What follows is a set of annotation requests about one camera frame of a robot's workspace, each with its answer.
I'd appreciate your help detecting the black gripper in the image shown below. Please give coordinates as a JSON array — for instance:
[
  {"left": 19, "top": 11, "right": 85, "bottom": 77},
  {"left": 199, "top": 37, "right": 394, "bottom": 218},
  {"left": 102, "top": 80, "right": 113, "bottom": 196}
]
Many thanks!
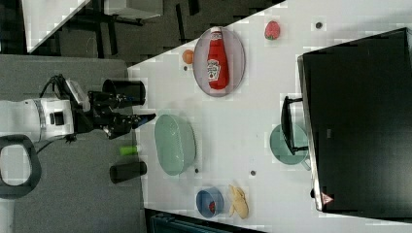
[{"left": 73, "top": 91, "right": 156, "bottom": 140}]

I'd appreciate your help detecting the green plastic strainer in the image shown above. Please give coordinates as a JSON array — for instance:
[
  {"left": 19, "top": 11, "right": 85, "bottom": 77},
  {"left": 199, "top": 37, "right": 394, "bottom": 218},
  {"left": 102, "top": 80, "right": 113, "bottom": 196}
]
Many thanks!
[{"left": 154, "top": 115, "right": 196, "bottom": 176}]

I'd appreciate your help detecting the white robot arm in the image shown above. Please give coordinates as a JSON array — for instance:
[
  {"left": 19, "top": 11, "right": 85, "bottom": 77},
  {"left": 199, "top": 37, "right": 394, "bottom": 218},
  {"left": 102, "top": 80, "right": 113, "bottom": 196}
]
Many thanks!
[{"left": 1, "top": 91, "right": 155, "bottom": 200}]

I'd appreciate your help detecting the black cylinder cup upper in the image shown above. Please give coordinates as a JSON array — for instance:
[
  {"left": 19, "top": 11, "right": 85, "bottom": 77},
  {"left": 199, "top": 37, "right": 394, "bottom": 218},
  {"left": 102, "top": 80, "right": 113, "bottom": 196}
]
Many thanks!
[{"left": 102, "top": 80, "right": 146, "bottom": 106}]

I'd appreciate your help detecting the black cylinder cup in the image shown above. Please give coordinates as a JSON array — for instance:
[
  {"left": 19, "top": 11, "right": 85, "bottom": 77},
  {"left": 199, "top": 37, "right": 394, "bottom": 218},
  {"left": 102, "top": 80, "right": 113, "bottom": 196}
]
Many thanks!
[
  {"left": 110, "top": 161, "right": 147, "bottom": 183},
  {"left": 102, "top": 80, "right": 146, "bottom": 106}
]

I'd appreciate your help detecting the green toy lime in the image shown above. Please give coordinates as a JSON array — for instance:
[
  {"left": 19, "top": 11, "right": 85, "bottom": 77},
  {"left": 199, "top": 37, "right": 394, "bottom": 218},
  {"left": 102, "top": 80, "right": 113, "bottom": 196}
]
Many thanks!
[{"left": 120, "top": 146, "right": 138, "bottom": 156}]

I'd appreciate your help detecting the black cylinder cup lower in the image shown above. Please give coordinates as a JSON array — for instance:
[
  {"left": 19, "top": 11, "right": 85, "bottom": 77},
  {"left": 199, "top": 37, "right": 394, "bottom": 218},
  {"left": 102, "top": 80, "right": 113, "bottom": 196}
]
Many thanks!
[{"left": 110, "top": 161, "right": 147, "bottom": 183}]

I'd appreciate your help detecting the orange toy fruit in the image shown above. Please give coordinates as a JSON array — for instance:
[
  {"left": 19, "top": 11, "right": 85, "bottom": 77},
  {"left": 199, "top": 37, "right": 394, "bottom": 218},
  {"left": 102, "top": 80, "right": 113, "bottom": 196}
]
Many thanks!
[{"left": 182, "top": 50, "right": 194, "bottom": 64}]

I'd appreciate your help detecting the red ketchup bottle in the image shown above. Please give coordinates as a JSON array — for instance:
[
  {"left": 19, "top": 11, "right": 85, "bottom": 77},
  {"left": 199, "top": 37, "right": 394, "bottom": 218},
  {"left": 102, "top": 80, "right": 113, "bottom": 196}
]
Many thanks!
[{"left": 207, "top": 27, "right": 229, "bottom": 89}]

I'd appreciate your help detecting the blue bowl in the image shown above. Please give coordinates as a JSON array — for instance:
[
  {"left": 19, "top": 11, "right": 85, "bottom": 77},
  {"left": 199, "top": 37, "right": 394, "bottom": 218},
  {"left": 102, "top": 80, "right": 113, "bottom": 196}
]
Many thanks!
[{"left": 195, "top": 187, "right": 224, "bottom": 218}]

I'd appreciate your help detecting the grey round plate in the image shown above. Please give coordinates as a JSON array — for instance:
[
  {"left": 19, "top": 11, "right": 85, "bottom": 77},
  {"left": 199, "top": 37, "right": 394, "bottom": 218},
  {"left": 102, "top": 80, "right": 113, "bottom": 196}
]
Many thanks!
[{"left": 192, "top": 27, "right": 246, "bottom": 97}]

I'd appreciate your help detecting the small red strawberry in bowl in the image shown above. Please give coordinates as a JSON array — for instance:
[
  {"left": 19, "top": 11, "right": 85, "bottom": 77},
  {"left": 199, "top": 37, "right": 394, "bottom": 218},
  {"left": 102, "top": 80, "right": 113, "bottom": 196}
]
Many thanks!
[{"left": 208, "top": 201, "right": 216, "bottom": 214}]

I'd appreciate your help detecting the peeled toy banana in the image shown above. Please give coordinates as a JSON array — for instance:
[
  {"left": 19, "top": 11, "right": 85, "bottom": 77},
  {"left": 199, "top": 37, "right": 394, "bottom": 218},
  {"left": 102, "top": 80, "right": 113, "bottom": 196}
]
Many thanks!
[{"left": 229, "top": 185, "right": 249, "bottom": 219}]

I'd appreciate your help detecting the teal green cup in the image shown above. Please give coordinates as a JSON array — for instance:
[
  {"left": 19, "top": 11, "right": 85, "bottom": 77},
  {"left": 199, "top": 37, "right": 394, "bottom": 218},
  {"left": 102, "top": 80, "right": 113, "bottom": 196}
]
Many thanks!
[{"left": 270, "top": 124, "right": 311, "bottom": 171}]

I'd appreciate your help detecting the red toy strawberry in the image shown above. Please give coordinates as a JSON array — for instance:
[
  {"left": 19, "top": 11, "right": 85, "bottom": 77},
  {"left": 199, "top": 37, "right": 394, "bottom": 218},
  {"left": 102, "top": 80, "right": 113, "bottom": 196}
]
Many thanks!
[{"left": 264, "top": 20, "right": 281, "bottom": 40}]

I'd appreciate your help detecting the black toaster oven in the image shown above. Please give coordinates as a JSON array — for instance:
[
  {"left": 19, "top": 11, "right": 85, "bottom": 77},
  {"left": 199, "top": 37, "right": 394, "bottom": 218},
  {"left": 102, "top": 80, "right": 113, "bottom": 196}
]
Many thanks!
[{"left": 281, "top": 27, "right": 412, "bottom": 222}]

